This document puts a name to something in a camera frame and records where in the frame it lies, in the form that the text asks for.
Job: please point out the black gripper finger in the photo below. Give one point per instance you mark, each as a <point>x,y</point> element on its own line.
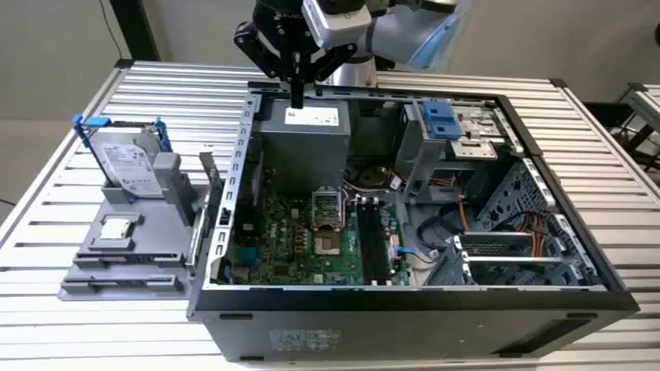
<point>330,62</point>
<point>258,50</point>

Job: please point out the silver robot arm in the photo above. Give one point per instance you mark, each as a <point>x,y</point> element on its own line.
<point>402,35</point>

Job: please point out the black RAM slot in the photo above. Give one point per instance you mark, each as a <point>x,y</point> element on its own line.
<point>364,239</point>
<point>370,239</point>
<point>382,239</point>
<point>376,239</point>

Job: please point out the grey power supply unit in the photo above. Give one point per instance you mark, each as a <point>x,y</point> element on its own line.
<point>304,154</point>

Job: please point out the blue drive latch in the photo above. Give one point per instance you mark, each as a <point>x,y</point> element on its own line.
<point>438,120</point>

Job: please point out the grey drive cage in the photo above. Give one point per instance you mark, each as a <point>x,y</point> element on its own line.
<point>420,166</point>

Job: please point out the hard disk in blue carrier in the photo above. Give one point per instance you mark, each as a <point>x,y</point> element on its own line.
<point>124,162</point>

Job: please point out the CPU socket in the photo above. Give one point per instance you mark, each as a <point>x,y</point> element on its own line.
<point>328,243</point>

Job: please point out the green motherboard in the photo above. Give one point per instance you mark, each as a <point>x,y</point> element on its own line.
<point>288,247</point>

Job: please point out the grey parts rack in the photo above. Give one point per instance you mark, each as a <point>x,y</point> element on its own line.
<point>155,228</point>

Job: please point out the silver CPU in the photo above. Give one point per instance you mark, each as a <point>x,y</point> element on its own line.
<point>116,230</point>

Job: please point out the grey disk bay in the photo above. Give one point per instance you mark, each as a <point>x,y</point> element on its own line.
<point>495,243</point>

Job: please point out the metal slat table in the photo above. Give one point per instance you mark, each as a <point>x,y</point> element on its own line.
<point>642,96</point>

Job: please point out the black grey PC case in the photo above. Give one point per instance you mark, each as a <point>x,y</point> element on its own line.
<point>412,332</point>

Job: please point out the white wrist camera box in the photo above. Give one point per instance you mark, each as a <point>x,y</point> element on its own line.
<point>335,23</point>

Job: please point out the black post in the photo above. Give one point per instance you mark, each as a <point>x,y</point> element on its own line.
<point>136,31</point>

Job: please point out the graphics card with metal bracket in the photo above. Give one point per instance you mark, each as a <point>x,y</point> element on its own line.
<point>211,185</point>

